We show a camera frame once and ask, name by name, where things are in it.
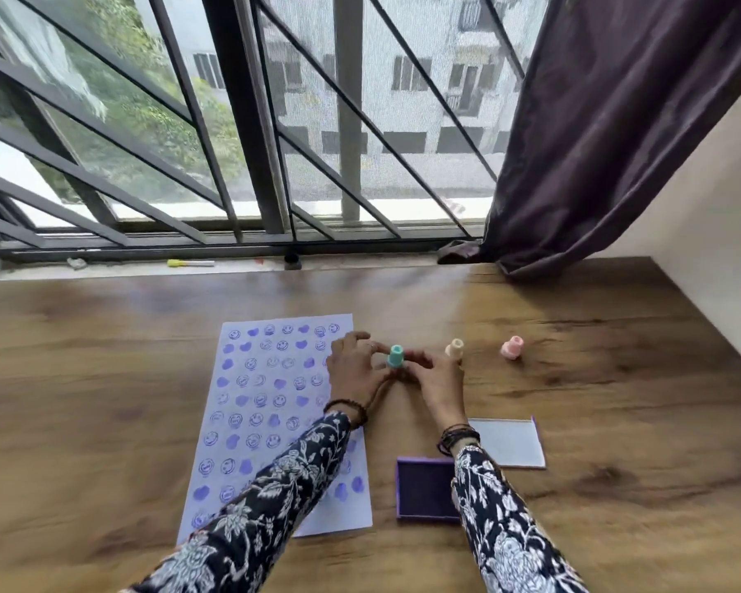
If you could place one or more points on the green tree outside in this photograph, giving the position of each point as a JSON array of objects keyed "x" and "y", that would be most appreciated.
[{"x": 136, "y": 111}]

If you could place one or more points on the person's right thumb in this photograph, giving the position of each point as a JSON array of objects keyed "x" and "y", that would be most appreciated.
[{"x": 409, "y": 375}]

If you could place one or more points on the person's left thumb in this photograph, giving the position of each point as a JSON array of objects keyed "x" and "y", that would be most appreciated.
[{"x": 385, "y": 376}]

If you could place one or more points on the yellow and white marker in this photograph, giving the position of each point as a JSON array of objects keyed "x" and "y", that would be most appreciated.
[{"x": 191, "y": 263}]

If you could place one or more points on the white paper with purple stamps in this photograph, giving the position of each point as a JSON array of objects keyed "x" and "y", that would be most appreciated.
[{"x": 253, "y": 413}]

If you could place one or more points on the pink stamp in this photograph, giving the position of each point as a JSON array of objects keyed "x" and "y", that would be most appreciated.
[{"x": 512, "y": 348}]

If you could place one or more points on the person's right forearm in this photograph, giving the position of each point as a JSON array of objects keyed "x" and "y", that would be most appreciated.
[{"x": 506, "y": 531}]

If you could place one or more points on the person's right hand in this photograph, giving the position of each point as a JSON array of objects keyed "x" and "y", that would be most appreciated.
[{"x": 444, "y": 395}]

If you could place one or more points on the white building outside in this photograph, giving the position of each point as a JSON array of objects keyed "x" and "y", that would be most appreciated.
[{"x": 420, "y": 86}]

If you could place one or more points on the black window latch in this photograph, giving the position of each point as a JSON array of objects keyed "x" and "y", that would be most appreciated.
[{"x": 292, "y": 260}]

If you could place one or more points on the cream stamp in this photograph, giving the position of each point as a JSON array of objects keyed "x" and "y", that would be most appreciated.
[{"x": 455, "y": 348}]

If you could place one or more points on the teal stamp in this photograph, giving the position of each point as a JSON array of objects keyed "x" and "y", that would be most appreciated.
[{"x": 396, "y": 356}]

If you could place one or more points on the dark purple curtain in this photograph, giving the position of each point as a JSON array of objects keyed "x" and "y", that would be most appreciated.
[{"x": 605, "y": 129}]

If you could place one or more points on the clear ink pad lid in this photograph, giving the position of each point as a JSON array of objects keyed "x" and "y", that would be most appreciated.
[{"x": 511, "y": 443}]

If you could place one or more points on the person's left hand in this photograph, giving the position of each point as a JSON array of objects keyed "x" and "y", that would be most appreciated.
[{"x": 352, "y": 373}]

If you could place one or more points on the black metal window grille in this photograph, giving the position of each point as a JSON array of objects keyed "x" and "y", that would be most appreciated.
[{"x": 256, "y": 117}]

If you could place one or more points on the purple ink pad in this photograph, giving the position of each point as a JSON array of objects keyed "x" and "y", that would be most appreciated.
[{"x": 425, "y": 490}]

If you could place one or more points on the small grey scrap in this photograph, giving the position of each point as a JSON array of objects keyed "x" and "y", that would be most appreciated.
[{"x": 76, "y": 263}]

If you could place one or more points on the person's left forearm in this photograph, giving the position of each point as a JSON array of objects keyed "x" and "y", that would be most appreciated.
[{"x": 265, "y": 500}]

